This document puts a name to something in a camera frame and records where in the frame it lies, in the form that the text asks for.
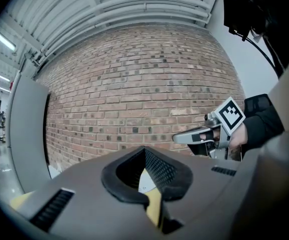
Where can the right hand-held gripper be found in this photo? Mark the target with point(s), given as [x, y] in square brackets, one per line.
[230, 116]

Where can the fluorescent ceiling light tube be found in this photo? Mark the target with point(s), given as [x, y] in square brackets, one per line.
[3, 40]

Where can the person's right forearm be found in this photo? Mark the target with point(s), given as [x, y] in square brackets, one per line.
[262, 124]

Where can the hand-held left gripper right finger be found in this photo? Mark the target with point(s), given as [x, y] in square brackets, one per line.
[209, 196]

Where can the white ceiling pipe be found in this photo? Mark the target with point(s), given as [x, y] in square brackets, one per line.
[124, 5]
[134, 15]

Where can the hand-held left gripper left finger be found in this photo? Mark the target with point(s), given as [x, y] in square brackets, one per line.
[84, 196]

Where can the black head-worn camera box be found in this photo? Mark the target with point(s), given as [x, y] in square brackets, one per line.
[237, 14]

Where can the grey metal panel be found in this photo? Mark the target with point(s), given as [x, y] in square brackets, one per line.
[27, 134]

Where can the person's right hand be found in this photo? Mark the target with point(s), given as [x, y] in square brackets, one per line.
[237, 136]

